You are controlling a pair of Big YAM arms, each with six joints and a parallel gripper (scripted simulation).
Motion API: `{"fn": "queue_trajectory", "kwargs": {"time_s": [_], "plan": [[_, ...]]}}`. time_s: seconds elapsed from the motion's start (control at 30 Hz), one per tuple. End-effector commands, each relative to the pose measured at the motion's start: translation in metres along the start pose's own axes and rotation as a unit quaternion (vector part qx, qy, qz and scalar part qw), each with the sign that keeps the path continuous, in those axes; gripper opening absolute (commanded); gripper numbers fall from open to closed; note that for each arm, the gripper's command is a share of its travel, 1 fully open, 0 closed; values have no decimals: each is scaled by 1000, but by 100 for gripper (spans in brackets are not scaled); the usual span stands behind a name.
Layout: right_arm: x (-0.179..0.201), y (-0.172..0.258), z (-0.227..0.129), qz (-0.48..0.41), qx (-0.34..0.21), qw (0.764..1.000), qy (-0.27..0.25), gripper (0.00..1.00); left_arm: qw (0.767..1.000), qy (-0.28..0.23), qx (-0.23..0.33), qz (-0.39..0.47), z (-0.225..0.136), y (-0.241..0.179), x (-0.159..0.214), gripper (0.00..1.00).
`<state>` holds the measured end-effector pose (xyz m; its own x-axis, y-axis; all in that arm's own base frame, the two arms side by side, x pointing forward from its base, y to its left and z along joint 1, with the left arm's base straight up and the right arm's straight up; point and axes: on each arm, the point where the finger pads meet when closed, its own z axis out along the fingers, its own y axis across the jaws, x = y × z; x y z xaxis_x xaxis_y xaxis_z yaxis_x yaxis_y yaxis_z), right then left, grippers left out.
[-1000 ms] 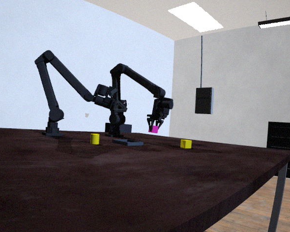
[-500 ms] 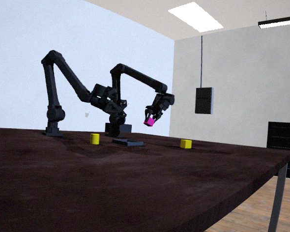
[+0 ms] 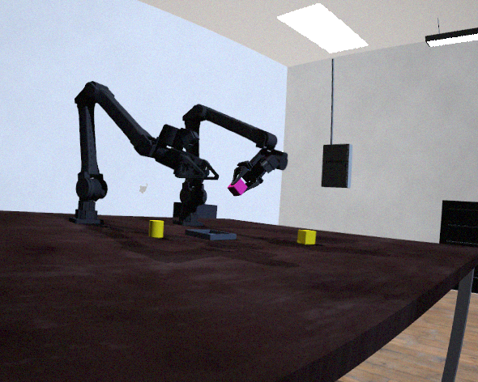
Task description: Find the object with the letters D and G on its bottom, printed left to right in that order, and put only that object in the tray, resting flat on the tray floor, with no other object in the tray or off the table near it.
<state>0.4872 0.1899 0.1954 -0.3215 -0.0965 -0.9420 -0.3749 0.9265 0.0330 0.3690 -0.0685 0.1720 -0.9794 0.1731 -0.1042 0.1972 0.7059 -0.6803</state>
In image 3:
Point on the yellow cylinder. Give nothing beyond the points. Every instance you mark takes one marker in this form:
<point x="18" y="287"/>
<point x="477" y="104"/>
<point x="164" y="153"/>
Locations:
<point x="156" y="228"/>

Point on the magenta cube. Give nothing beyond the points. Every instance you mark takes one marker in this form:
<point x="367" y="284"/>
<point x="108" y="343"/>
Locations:
<point x="238" y="188"/>

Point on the yellow cube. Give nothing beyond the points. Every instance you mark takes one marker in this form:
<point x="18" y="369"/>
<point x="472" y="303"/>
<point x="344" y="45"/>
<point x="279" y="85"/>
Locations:
<point x="306" y="237"/>

